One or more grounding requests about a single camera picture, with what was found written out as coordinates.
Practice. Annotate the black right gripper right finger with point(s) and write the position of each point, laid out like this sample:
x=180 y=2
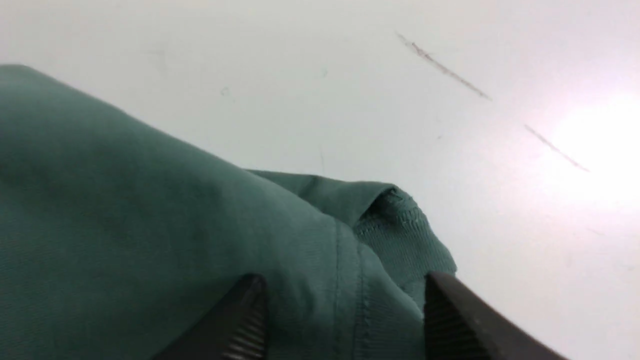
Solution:
x=459 y=325

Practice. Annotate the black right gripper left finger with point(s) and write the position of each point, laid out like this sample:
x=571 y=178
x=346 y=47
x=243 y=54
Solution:
x=235 y=328

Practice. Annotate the green long-sleeved shirt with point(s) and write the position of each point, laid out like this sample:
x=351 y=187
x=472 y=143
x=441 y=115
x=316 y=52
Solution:
x=116 y=238

